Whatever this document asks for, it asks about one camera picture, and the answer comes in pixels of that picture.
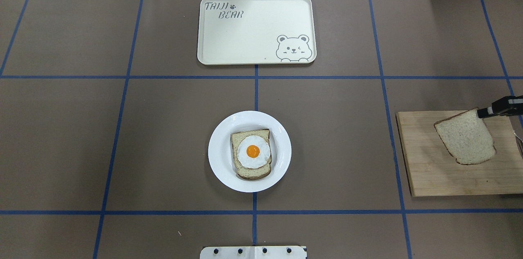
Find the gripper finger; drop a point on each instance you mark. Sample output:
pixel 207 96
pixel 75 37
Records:
pixel 509 101
pixel 506 111

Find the bread slice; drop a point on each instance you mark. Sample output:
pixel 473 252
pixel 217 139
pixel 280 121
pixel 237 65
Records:
pixel 466 137
pixel 247 173

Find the white round plate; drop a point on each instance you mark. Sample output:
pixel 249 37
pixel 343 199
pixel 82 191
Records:
pixel 221 157

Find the wooden cutting board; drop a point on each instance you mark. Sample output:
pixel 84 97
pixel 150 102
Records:
pixel 432 171

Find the cream bear tray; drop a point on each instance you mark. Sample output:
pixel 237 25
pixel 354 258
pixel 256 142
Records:
pixel 237 32

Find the fried egg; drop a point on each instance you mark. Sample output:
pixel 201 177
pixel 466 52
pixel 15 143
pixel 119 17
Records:
pixel 253 152

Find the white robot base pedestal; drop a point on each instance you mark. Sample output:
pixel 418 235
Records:
pixel 254 252

